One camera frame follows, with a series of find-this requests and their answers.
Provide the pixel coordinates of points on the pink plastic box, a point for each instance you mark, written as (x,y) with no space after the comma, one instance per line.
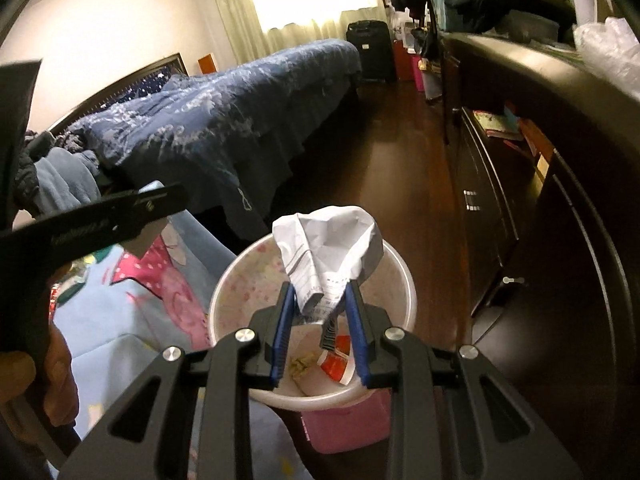
(345,425)

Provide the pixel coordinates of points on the grey jacket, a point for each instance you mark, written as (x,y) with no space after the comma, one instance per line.
(27,180)

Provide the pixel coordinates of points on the blue printed tablecloth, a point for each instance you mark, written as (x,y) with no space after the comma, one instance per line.
(100,310)

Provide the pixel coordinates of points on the small pink bin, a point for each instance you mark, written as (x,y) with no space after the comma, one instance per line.
(417,75)

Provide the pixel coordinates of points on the person's left hand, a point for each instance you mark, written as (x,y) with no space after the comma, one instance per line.
(60,375)

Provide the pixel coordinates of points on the black suitcase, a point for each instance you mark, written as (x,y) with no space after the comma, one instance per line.
(370,50)

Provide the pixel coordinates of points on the white plastic bucket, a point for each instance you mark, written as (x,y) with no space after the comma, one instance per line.
(235,280)

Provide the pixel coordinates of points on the blue star print pillow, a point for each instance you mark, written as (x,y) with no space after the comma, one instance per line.
(160,77)

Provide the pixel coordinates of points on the red box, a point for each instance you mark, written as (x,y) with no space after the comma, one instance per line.
(402,62)

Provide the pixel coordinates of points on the white paper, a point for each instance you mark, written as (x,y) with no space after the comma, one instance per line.
(325,240)

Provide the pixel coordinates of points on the bed with blue quilt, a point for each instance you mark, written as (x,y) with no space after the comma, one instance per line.
(225,110)

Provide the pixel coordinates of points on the red book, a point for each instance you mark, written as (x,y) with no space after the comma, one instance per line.
(537,145)

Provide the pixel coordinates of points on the red packet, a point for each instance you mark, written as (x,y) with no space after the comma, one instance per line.
(337,365)

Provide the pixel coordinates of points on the light blue fleece garment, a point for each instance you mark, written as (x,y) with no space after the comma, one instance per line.
(60,180)

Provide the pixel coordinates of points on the dark wooden headboard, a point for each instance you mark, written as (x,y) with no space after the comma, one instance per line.
(115,96)

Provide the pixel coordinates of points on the dark wooden cabinet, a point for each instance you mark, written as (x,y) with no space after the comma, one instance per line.
(575,310)

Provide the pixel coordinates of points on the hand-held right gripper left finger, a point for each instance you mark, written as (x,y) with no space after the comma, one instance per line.
(282,340)

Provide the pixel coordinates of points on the pale curtain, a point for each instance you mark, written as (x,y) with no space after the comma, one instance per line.
(235,10)

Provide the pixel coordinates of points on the orange wooden box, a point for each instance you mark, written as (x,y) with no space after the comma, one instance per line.
(207,64)

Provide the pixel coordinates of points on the clear plastic bag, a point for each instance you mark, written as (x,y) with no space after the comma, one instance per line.
(610,50)

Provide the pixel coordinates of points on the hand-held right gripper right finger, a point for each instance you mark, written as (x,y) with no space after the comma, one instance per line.
(361,350)

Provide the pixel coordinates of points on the green book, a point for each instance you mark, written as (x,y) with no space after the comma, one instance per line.
(492,122)

